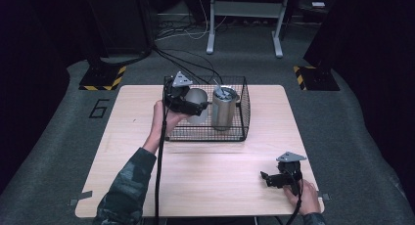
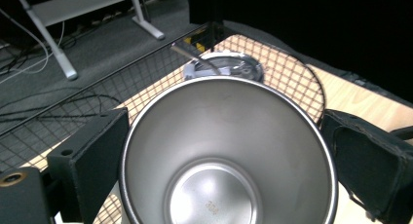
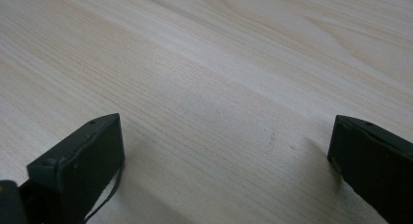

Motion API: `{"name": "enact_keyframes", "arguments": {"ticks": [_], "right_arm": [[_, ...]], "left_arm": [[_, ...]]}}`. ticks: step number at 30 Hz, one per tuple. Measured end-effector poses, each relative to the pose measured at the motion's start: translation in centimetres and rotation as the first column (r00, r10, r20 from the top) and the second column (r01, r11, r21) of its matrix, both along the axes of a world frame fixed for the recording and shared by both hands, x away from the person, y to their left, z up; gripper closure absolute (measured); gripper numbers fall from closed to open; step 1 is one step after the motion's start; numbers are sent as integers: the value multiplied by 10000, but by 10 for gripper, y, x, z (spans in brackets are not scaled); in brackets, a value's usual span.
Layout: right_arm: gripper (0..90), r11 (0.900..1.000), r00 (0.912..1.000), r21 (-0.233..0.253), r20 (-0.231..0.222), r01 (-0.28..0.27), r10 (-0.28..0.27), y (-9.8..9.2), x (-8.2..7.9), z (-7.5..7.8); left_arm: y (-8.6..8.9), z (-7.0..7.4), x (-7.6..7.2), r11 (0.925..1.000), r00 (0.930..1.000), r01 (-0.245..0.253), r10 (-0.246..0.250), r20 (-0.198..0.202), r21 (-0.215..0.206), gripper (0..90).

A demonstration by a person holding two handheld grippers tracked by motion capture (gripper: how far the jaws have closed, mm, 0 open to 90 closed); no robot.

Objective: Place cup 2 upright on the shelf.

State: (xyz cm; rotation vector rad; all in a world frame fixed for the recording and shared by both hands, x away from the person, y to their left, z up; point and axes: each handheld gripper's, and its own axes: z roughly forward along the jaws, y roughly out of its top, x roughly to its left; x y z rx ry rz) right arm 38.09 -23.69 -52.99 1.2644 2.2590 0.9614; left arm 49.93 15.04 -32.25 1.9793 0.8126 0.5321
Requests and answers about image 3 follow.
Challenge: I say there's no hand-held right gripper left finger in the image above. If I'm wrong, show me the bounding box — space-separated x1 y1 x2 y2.
19 112 127 224

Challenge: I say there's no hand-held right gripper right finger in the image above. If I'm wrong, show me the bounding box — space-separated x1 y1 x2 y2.
326 114 413 224

